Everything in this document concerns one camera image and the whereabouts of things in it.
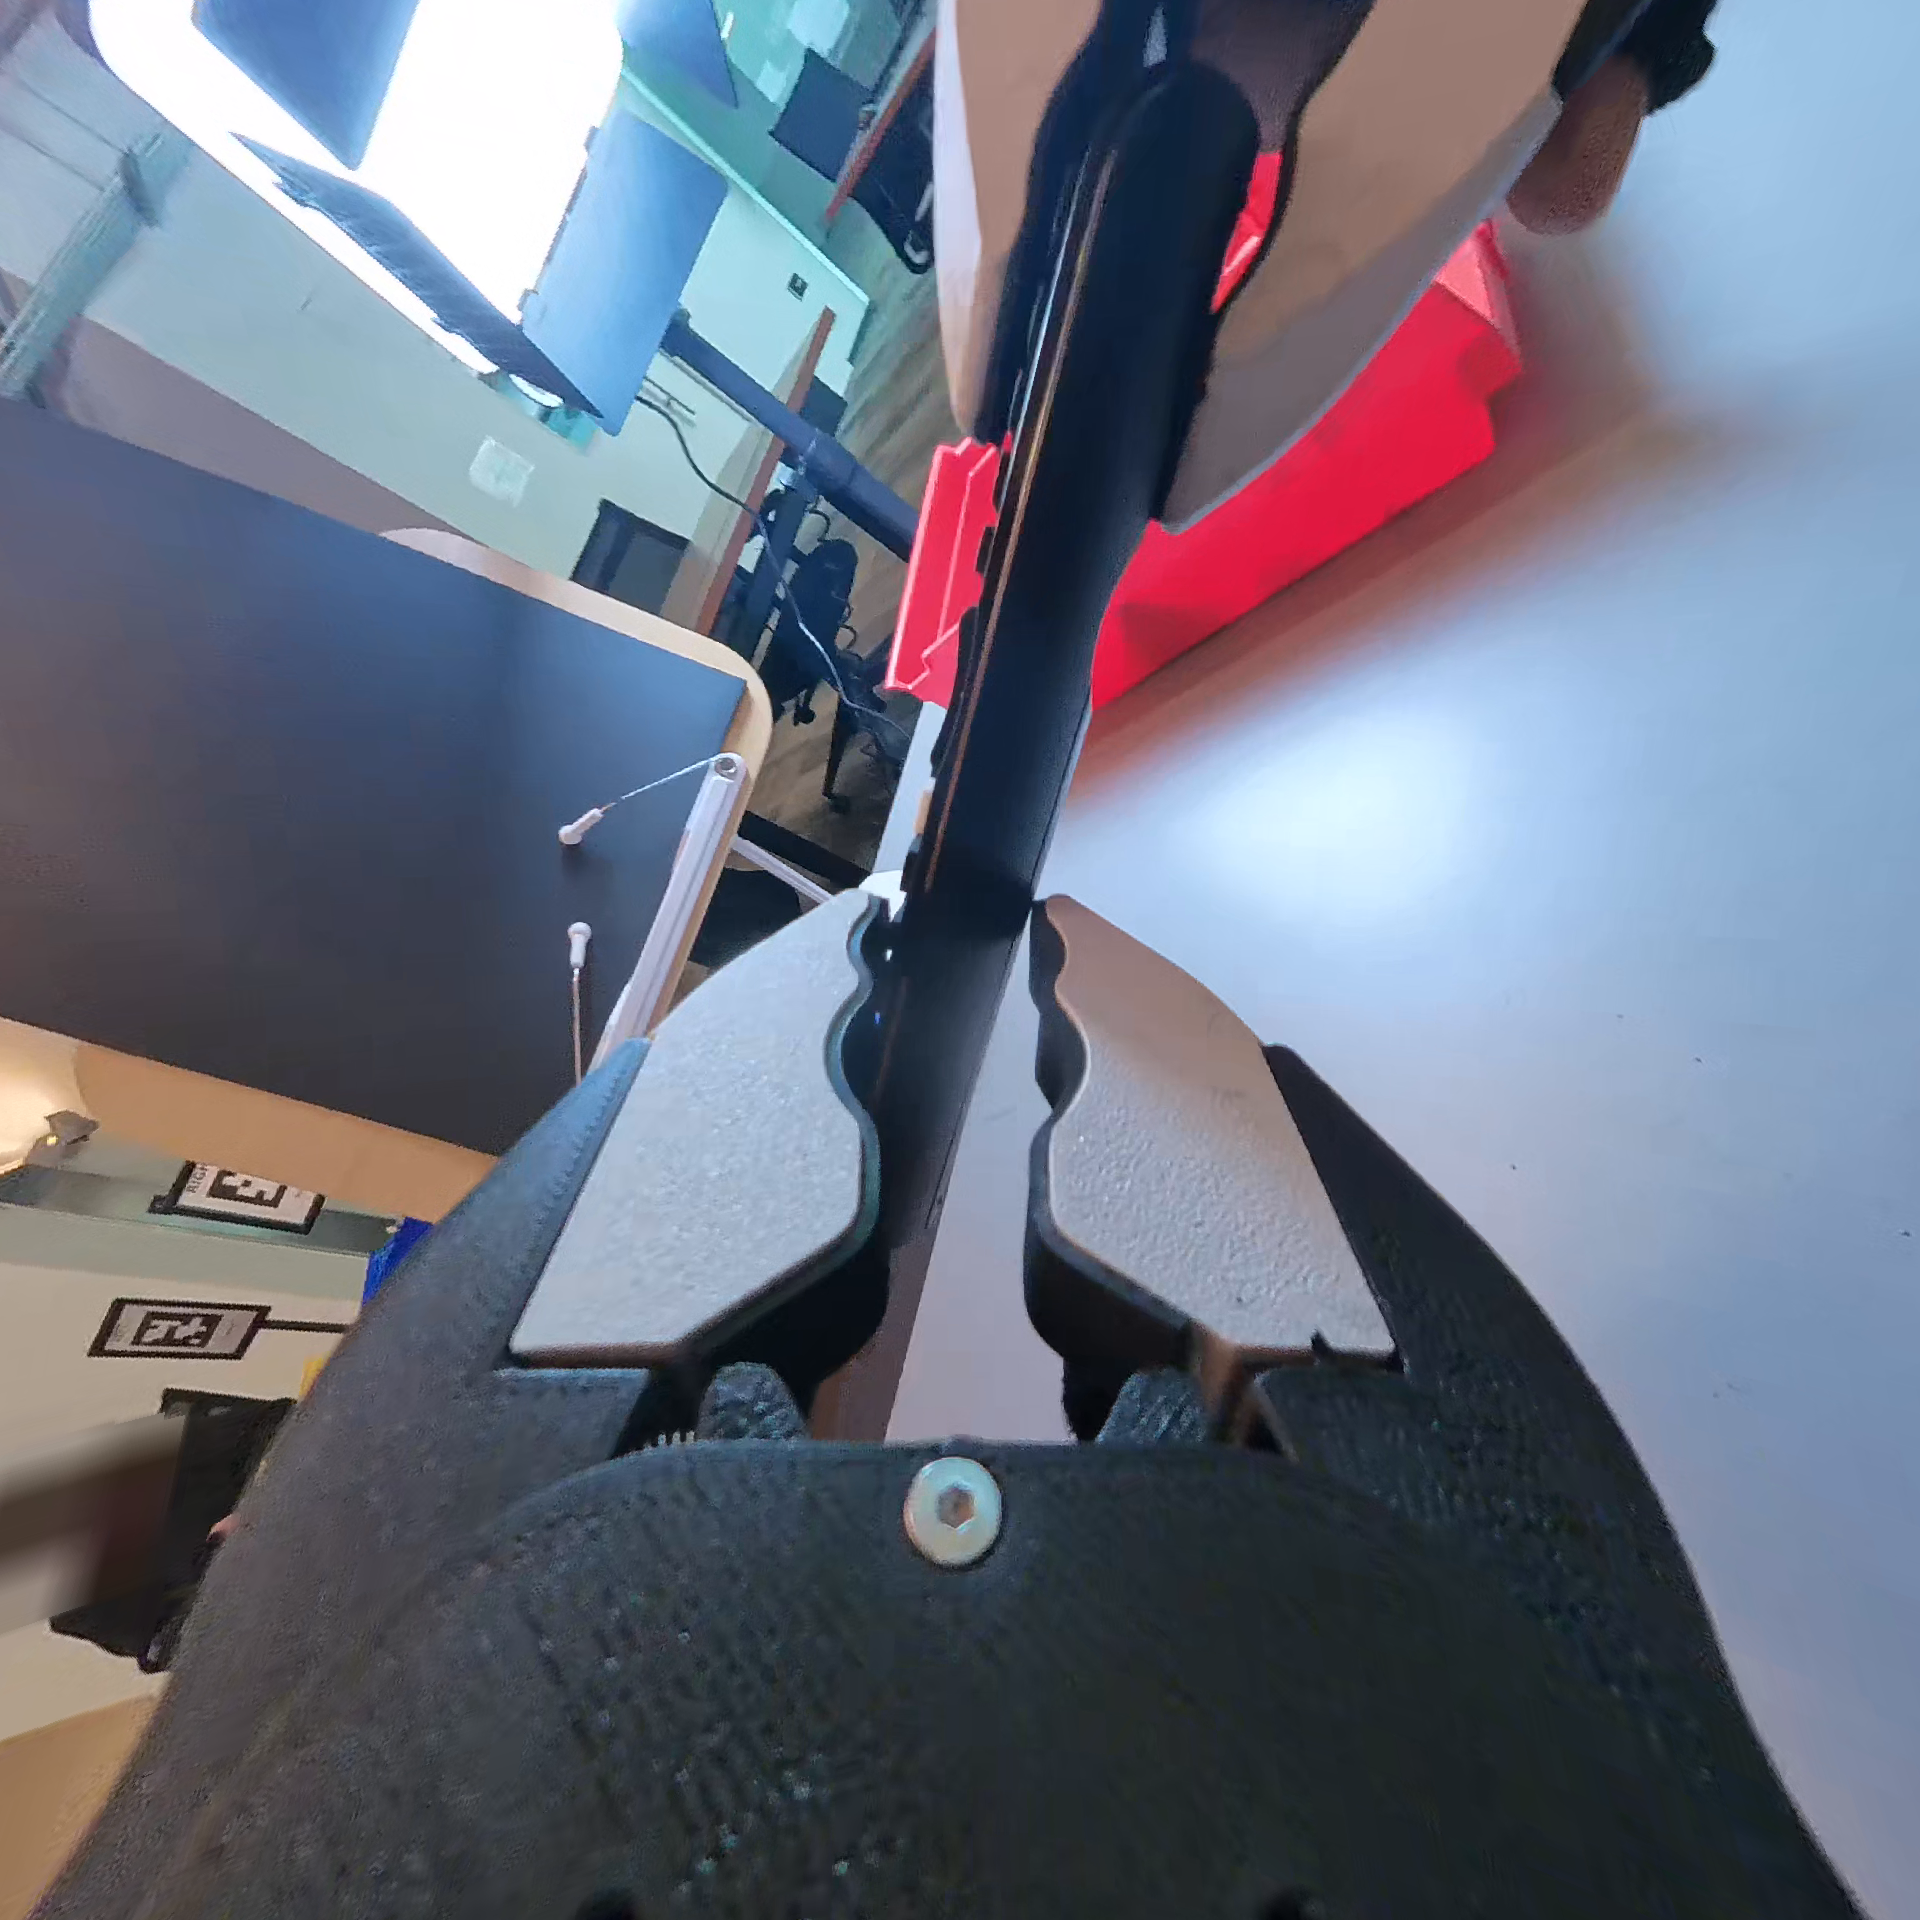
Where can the studio light panel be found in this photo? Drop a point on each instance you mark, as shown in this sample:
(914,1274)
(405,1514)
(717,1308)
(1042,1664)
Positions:
(480,150)

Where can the framed marker sign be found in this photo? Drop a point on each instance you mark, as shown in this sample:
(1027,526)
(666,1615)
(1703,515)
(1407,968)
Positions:
(172,1332)

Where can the printed marker tag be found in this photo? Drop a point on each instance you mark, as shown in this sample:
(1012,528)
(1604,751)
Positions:
(240,1196)

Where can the red storage bin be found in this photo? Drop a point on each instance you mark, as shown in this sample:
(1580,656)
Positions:
(1348,464)

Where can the person's right hand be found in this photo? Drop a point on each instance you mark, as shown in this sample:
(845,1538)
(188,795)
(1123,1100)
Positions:
(1575,159)

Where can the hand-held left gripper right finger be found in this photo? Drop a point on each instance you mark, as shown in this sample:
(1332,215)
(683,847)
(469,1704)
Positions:
(1201,1171)

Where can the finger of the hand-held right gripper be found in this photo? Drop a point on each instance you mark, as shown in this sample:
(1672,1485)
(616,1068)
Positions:
(1380,211)
(991,181)

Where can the black bar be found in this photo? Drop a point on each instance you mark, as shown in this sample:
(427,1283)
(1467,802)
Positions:
(1050,600)

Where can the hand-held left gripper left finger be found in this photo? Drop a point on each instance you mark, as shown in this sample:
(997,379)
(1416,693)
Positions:
(720,1156)

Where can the black light stand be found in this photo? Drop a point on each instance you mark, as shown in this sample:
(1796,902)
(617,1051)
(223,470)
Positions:
(810,443)

